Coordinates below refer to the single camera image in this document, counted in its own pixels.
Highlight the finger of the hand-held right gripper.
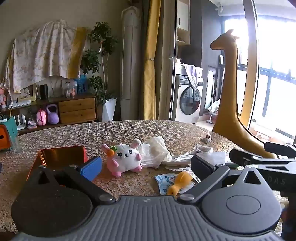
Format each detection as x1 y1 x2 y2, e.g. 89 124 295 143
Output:
229 148 296 166
264 141 296 158

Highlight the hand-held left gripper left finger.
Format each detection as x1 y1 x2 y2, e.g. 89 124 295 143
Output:
28 156 116 205

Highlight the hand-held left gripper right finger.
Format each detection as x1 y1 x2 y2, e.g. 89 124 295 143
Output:
177 155 273 204

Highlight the yellow duck toy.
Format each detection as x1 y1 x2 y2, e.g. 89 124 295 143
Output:
167 171 193 197

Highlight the red tin box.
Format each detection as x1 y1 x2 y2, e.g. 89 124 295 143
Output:
26 146 88 186

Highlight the white pink bunny plush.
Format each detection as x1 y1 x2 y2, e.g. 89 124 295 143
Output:
101 139 142 178

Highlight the blue face mask packet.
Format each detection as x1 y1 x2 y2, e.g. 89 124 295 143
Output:
154 173 201 195

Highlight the white cloth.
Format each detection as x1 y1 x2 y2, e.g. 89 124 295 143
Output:
140 137 173 168

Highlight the clear cotton swab box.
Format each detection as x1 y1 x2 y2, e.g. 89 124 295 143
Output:
195 145 226 167

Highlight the white floor cleaner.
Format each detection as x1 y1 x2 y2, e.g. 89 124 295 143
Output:
206 111 218 124

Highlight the white planter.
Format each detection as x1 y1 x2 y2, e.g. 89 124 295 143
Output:
102 98 117 122

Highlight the wooden sideboard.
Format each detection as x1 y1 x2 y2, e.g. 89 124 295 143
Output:
9 94 98 136

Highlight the purple kettlebell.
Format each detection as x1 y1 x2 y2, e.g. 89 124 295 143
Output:
46 104 60 124

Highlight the yellow giraffe statue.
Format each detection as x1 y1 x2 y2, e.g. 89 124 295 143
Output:
210 29 277 159

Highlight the white washing machine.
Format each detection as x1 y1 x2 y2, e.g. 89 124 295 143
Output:
172 64 204 123

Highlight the pink toy suitcase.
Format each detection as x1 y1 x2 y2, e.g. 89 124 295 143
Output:
36 109 48 126

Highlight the clear glass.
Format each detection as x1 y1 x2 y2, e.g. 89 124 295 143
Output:
11 136 23 153

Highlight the blue box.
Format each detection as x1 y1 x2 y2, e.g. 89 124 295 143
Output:
75 77 88 93

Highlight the white router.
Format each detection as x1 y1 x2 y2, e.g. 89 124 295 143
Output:
14 114 28 130

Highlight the orange teal tissue box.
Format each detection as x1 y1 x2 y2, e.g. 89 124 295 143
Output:
0 116 19 151

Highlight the pale towel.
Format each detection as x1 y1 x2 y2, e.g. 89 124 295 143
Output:
184 64 199 88

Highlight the white keyboard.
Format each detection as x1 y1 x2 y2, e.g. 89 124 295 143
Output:
9 100 31 109

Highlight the pink doll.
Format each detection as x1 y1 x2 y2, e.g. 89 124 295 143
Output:
0 82 7 108

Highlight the covered standing air conditioner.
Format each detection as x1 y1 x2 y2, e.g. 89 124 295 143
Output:
120 6 142 121

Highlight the yellow curtain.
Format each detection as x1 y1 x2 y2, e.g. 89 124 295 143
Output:
143 0 162 120

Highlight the patterned hanging sheet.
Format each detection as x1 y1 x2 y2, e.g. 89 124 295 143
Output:
5 20 89 93

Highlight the green potted tree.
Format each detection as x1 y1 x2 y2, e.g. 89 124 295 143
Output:
81 22 118 105

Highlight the yellow arched frame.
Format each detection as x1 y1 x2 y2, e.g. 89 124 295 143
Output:
239 0 260 130

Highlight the photo frame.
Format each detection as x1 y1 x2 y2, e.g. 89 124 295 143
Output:
18 85 37 102

